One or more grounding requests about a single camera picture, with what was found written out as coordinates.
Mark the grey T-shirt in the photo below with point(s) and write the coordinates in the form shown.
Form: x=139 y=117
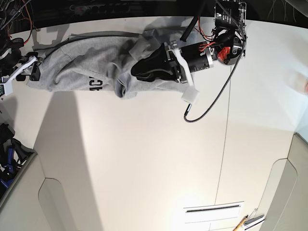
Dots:
x=103 y=64

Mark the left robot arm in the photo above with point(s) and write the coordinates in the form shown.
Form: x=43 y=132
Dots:
x=195 y=51

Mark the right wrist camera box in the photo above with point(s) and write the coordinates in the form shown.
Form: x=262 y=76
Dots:
x=6 y=88

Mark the blue and black equipment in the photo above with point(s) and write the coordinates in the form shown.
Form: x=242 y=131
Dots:
x=13 y=156

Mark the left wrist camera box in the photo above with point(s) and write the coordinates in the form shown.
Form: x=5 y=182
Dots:
x=190 y=95

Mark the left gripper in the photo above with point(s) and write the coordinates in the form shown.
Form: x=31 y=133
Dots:
x=155 y=67

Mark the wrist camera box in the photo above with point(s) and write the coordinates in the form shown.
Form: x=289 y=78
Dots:
x=190 y=95
x=6 y=88

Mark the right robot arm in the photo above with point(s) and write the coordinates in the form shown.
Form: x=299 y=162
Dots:
x=12 y=12

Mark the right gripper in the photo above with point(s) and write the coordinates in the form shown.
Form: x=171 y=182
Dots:
x=20 y=68

